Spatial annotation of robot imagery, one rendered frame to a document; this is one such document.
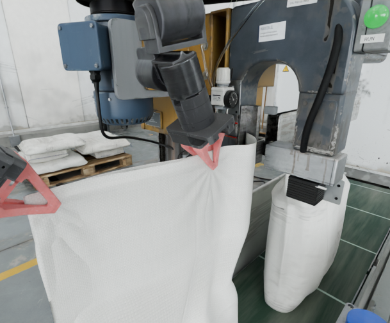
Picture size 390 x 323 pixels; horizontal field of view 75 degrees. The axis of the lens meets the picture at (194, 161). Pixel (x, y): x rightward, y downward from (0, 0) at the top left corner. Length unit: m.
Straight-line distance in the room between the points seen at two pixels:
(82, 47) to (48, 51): 4.94
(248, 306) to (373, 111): 2.60
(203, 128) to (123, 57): 0.28
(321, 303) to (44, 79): 5.20
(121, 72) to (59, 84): 4.97
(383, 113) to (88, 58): 3.00
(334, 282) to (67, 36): 1.26
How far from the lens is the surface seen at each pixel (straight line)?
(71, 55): 0.63
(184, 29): 0.36
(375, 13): 0.48
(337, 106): 0.50
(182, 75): 0.36
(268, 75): 0.75
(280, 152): 0.55
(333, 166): 0.52
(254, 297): 1.15
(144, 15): 0.35
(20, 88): 5.42
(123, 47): 0.61
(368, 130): 3.31
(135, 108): 0.65
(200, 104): 0.38
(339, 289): 1.29
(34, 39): 5.50
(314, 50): 0.51
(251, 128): 0.61
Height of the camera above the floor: 1.21
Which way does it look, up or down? 19 degrees down
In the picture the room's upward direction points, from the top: straight up
